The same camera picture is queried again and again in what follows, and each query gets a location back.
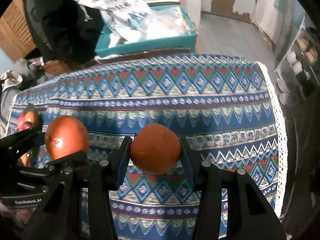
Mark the red apple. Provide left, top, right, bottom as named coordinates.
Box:
left=17, top=113, right=33, bottom=131

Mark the large orange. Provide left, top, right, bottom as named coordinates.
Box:
left=44, top=115, right=90, bottom=160

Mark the medium orange mandarin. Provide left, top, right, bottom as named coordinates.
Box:
left=130, top=124, right=181, bottom=175

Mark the small orange tangerine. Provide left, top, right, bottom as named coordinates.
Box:
left=20, top=151, right=34, bottom=167

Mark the left human hand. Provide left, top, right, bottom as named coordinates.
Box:
left=0, top=203, right=34, bottom=228

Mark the dark glass fruit bowl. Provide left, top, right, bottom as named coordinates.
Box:
left=21, top=104, right=46, bottom=131

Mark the patterned blue tablecloth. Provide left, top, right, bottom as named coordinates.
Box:
left=4, top=54, right=287, bottom=239

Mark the grey white clothes pile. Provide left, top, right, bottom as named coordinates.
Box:
left=1, top=57, right=53, bottom=138

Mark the black hanging clothing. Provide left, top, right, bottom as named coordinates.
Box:
left=22, top=0, right=104, bottom=64

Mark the shoe rack with shoes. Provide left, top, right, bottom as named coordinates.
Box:
left=275, top=16, right=319, bottom=106

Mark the teal cardboard box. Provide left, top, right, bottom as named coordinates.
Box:
left=95, top=5, right=197, bottom=58

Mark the white printed plastic bag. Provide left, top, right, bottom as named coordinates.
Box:
left=75, top=0, right=153, bottom=43

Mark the clear plastic bag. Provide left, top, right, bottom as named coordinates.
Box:
left=142, top=5, right=196, bottom=40

